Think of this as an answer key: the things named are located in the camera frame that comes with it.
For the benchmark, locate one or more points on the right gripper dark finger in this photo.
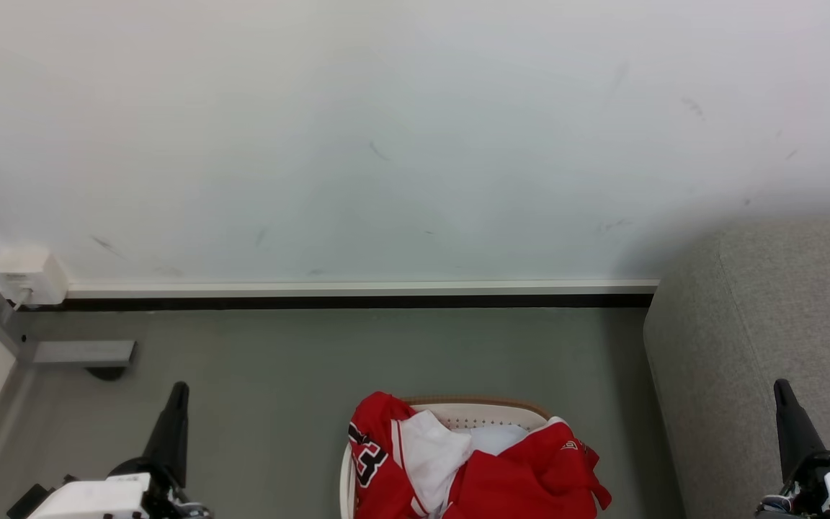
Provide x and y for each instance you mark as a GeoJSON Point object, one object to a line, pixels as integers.
{"type": "Point", "coordinates": [793, 432]}

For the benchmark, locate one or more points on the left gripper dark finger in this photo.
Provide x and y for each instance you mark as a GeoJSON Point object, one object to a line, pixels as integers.
{"type": "Point", "coordinates": [170, 432]}

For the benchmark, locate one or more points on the left gripper body, black and white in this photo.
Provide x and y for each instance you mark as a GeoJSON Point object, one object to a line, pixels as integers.
{"type": "Point", "coordinates": [98, 497]}

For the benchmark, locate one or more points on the plain red shirt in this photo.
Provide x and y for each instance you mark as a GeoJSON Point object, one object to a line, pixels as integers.
{"type": "Point", "coordinates": [530, 476]}

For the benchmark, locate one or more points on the grey fabric sofa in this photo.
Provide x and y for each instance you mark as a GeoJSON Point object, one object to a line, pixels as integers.
{"type": "Point", "coordinates": [761, 324]}

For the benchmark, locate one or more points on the black round foot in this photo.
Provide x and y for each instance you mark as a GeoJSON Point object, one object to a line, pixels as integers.
{"type": "Point", "coordinates": [106, 373]}

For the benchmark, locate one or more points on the white baseboard with black strip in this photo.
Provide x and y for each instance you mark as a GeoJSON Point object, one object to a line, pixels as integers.
{"type": "Point", "coordinates": [357, 292]}

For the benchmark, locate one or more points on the white garment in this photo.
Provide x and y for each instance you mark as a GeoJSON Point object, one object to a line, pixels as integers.
{"type": "Point", "coordinates": [429, 454]}

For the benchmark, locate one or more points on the pale blue garment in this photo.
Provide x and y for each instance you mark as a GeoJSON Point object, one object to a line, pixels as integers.
{"type": "Point", "coordinates": [498, 437]}

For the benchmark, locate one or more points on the white laundry basket, brown rim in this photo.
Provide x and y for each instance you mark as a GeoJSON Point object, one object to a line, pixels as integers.
{"type": "Point", "coordinates": [476, 414]}

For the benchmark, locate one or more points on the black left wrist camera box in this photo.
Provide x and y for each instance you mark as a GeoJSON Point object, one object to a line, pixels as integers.
{"type": "Point", "coordinates": [26, 502]}

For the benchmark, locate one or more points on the white wall socket box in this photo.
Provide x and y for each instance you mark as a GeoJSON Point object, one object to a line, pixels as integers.
{"type": "Point", "coordinates": [32, 275]}

